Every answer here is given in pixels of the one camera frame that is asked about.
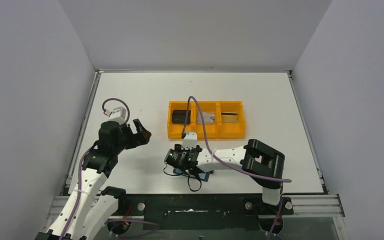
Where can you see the aluminium frame rail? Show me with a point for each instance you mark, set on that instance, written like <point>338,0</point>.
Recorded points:
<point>310,206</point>

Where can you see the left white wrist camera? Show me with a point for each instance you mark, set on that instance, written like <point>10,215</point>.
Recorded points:
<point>119,115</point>

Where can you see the silver card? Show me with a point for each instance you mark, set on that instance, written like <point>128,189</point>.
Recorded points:
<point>206,117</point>

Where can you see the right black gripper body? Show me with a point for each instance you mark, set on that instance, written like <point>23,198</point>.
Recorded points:
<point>179,148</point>

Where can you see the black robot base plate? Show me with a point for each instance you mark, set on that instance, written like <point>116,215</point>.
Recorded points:
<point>211,211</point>

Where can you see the black cards stack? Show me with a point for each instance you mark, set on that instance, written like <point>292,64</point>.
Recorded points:
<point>181,116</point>

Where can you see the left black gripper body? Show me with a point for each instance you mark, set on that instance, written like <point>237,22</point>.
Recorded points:
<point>131,134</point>

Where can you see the orange three-compartment tray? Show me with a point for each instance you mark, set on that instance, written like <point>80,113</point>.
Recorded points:
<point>218,130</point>

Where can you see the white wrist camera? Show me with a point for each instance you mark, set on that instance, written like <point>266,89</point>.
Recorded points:
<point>119,115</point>
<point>189,139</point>

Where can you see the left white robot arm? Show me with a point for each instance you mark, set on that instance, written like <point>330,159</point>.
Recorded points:
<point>81,218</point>

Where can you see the blue card holder wallet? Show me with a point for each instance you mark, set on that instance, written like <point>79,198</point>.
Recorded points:
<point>201,176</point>

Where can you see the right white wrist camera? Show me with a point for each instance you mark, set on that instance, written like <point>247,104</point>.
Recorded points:
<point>189,139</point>

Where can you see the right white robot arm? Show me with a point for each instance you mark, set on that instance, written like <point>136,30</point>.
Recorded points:
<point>255,159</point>

